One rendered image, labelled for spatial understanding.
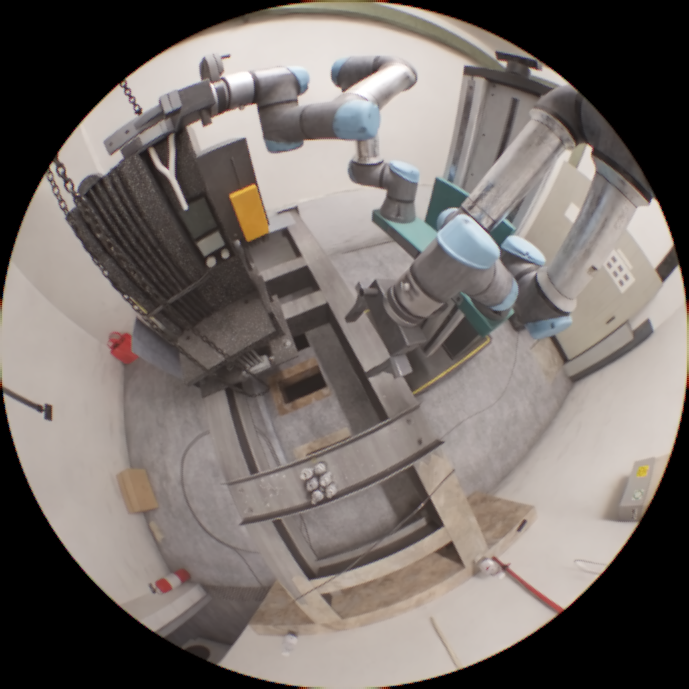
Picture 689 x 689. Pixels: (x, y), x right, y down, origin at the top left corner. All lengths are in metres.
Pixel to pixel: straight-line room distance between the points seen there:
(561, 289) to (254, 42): 2.05
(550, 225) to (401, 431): 2.43
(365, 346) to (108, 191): 1.14
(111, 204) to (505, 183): 0.89
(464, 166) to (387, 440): 1.05
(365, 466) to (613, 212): 0.97
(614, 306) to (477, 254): 2.42
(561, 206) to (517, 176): 2.19
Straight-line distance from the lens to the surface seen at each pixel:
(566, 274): 0.45
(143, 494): 2.51
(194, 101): 0.37
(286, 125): 0.42
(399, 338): 0.33
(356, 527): 1.67
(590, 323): 2.70
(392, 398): 0.89
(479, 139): 0.85
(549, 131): 0.44
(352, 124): 0.35
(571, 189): 2.58
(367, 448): 0.85
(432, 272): 0.27
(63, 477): 2.55
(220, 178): 0.62
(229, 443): 1.00
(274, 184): 1.93
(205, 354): 0.86
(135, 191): 0.72
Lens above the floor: 1.51
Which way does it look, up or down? 64 degrees down
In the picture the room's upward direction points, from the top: 3 degrees counter-clockwise
